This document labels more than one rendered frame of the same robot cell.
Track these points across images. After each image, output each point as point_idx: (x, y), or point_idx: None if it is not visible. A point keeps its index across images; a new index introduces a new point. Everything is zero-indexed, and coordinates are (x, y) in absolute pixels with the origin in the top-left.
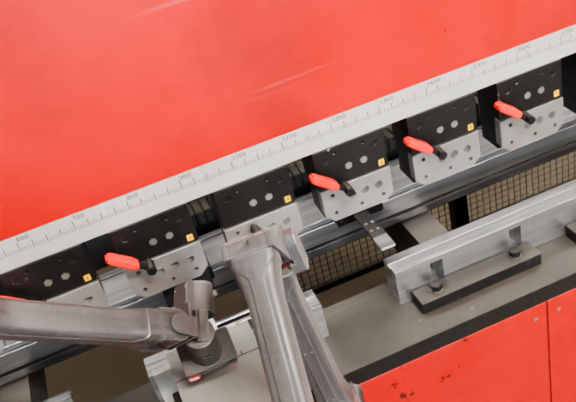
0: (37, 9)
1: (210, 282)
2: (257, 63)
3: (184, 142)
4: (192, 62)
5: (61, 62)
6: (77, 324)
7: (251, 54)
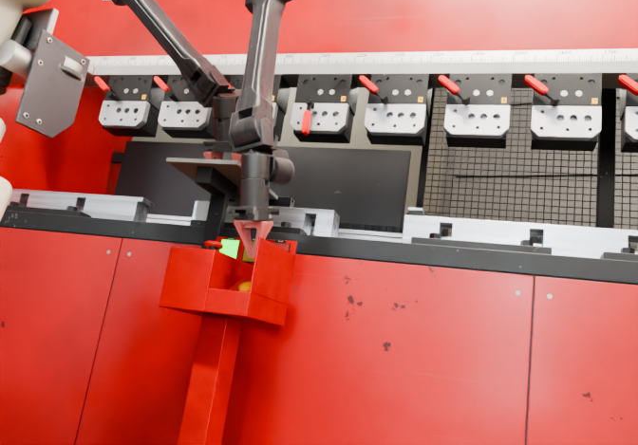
0: None
1: None
2: (361, 3)
3: (299, 35)
4: None
5: None
6: (164, 22)
7: None
